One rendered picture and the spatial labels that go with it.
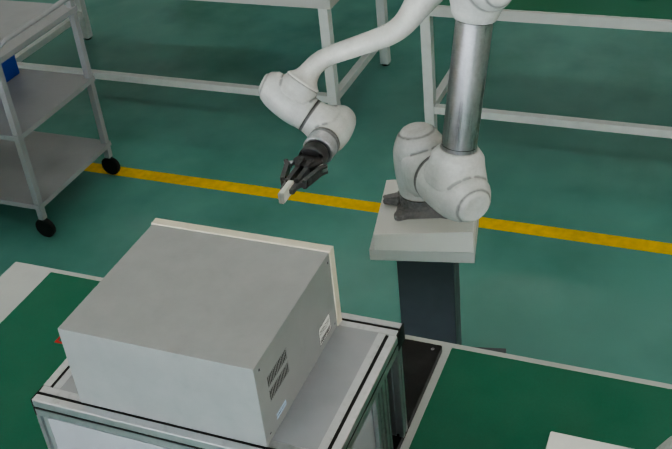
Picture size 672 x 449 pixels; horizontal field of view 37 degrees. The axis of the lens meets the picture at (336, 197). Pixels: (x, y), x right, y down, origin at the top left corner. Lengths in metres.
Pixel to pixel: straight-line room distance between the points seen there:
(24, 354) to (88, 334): 0.95
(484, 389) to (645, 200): 2.22
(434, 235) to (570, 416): 0.76
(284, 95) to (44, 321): 0.97
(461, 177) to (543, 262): 1.50
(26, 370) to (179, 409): 0.94
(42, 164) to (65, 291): 1.97
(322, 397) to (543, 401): 0.70
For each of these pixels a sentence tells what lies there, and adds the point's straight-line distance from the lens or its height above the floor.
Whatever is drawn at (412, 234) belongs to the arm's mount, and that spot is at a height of 0.81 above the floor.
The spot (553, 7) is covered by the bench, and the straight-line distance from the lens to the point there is 4.62.
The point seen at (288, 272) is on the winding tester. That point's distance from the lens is 2.05.
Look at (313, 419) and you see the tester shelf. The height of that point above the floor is 1.11.
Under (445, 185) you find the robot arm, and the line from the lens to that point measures 2.78.
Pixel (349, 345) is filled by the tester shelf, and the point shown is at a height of 1.11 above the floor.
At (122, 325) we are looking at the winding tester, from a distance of 2.01.
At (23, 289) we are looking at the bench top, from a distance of 3.19.
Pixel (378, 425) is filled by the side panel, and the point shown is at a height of 0.99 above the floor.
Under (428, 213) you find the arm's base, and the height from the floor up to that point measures 0.83.
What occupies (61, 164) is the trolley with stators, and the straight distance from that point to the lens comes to 4.99.
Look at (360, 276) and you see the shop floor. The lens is 4.17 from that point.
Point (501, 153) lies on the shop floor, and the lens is 4.95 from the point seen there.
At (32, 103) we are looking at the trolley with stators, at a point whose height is 0.55.
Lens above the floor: 2.54
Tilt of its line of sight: 33 degrees down
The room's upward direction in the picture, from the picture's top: 6 degrees counter-clockwise
